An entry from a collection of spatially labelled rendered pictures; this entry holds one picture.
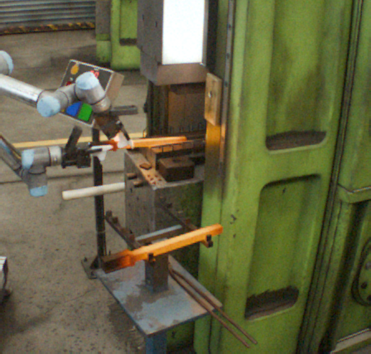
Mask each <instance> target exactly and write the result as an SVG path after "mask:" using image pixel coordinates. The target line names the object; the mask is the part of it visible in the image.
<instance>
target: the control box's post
mask: <svg viewBox="0 0 371 354"><path fill-rule="evenodd" d="M91 128H92V141H97V142H100V135H99V130H98V129H95V128H93V127H91ZM92 161H93V181H94V187H99V186H101V166H100V159H99V158H98V157H97V156H96V155H92ZM94 207H95V219H96V231H97V232H102V231H103V213H102V194H101V195H95V196H94ZM96 237H97V255H98V258H99V267H100V266H101V265H100V257H101V256H102V257H104V236H103V233H100V234H97V233H96Z"/></svg>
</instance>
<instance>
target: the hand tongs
mask: <svg viewBox="0 0 371 354"><path fill-rule="evenodd" d="M168 271H169V273H170V274H171V276H172V278H174V279H175V281H176V282H177V283H178V284H179V285H180V286H181V287H182V288H183V289H184V290H186V291H187V292H188V293H189V294H190V295H191V296H192V297H193V298H194V299H195V300H197V302H198V303H199V304H200V305H201V306H202V307H203V308H204V309H206V310H207V311H208V312H209V313H210V314H211V315H212V316H214V318H215V319H216V320H217V321H218V322H219V323H221V324H222V325H223V326H224V327H225V328H227V330H228V331H229V332H230V333H231V334H233V335H234V336H235V337H236V338H237V339H238V340H239V341H240V342H241V343H242V344H244V345H245V346H246V348H250V346H249V345H248V344H247V343H246V342H245V341H244V340H243V339H242V338H241V337H240V336H239V335H238V334H237V333H236V332H235V331H234V330H233V329H232V328H230V327H229V325H228V324H227V323H226V322H224V321H223V320H222V319H221V318H220V317H219V316H217V315H216V314H215V312H214V311H212V310H211V309H209V308H208V307H207V306H206V305H205V304H204V303H203V302H202V301H201V300H199V299H198V297H197V296H196V295H195V294H194V293H193V292H192V291H191V290H189V289H188V288H187V287H186V286H185V285H184V284H183V283H182V282H181V281H180V280H179V279H177V278H176V276H175V275H174V273H175V274H176V275H178V276H180V277H181V278H182V279H183V280H185V281H186V282H187V283H188V284H189V285H190V286H191V287H192V288H193V289H194V290H196V291H197V292H198V293H199V295H200V296H201V297H203V298H204V299H205V300H207V301H208V302H209V303H210V304H211V305H212V306H213V307H214V308H216V309H217V311H218V312H219V313H220V314H221V315H223V316H224V317H226V318H227V319H228V320H229V321H230V322H231V323H232V324H233V325H234V326H235V327H236V328H237V329H238V330H239V331H240V332H241V333H242V334H243V335H244V336H245V337H248V338H249V340H250V341H251V342H253V343H254V344H255V345H257V344H258V341H256V340H254V339H253V338H252V337H251V336H250V335H249V334H248V333H247V332H245V331H244V330H243V328H242V327H241V326H239V325H238V324H237V323H236V322H235V321H233V320H232V319H231V317H230V316H229V315H228V314H226V313H225V312H224V311H223V310H222V309H220V308H218V306H217V305H216V304H215V303H214V302H213V301H212V300H211V299H209V298H208V297H207V296H206V295H205V294H203V293H202V292H201V291H200V290H199V289H198V288H197V287H196V286H195V285H194V284H193V283H192V282H191V281H190V280H188V279H187V278H186V277H185V276H183V275H182V274H181V273H180V272H178V271H177V270H175V269H173V268H172V265H171V264H170V262H169V261H168Z"/></svg>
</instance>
